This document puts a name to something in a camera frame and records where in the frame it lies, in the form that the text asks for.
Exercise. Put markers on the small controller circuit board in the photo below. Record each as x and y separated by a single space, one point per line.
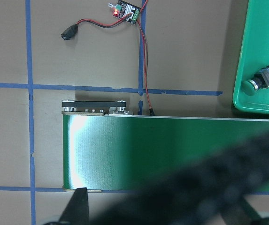
122 9

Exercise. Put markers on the green conveyor belt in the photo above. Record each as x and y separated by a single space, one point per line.
108 148

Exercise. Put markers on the green plastic tray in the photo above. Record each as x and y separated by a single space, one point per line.
254 56

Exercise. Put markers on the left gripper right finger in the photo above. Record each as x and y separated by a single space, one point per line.
241 213

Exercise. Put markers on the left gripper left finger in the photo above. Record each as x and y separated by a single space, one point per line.
77 209

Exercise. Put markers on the black rocker switch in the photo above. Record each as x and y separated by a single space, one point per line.
70 32

